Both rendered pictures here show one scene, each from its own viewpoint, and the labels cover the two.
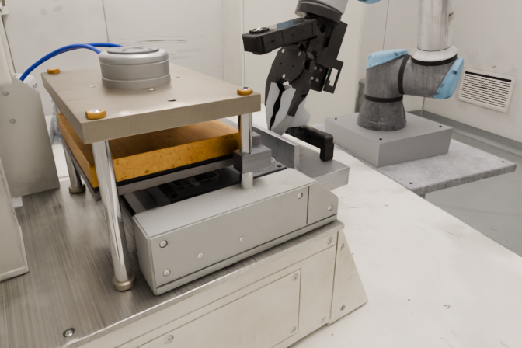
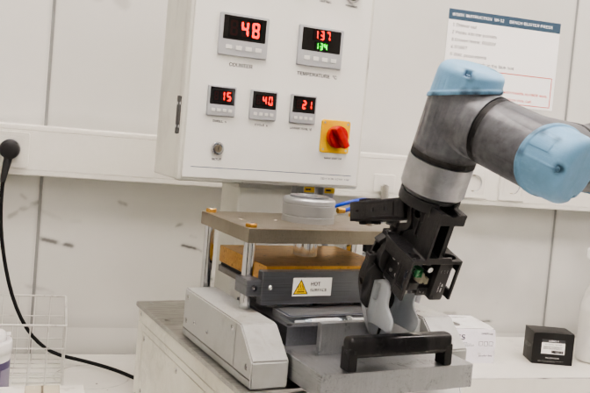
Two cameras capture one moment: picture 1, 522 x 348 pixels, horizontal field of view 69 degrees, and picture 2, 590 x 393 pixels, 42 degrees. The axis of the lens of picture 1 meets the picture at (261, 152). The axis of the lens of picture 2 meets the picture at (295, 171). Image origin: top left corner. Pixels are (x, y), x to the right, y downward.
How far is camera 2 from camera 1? 115 cm
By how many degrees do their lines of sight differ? 95
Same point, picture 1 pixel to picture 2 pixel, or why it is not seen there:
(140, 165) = (231, 259)
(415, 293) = not seen: outside the picture
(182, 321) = (180, 363)
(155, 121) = (216, 223)
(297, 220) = (228, 353)
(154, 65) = (289, 205)
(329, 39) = (420, 228)
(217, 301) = (190, 369)
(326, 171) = (310, 363)
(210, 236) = (198, 312)
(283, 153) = (334, 337)
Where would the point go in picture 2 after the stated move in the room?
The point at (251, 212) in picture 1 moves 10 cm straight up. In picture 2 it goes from (212, 313) to (219, 239)
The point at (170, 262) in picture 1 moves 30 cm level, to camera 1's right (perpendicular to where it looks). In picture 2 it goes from (187, 313) to (113, 376)
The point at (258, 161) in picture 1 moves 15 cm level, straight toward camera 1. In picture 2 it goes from (241, 284) to (131, 272)
